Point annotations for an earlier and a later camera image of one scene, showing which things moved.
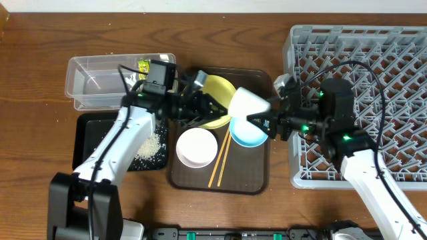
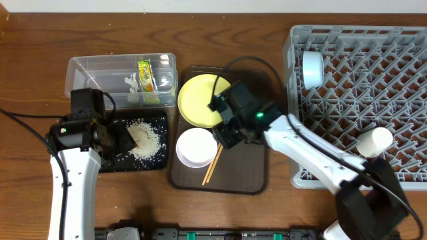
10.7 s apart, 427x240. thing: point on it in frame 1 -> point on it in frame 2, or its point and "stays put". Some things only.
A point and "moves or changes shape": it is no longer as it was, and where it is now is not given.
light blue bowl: x=245 y=133 moves or changes shape
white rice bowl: x=197 y=149 stays put
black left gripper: x=207 y=108 -> x=127 y=143
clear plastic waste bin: x=99 y=82 stays put
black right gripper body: x=305 y=119 -> x=231 y=134
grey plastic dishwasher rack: x=388 y=65 stays put
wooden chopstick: x=212 y=178 -> x=210 y=167
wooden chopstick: x=224 y=160 -> x=219 y=150
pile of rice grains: x=149 y=148 stays put
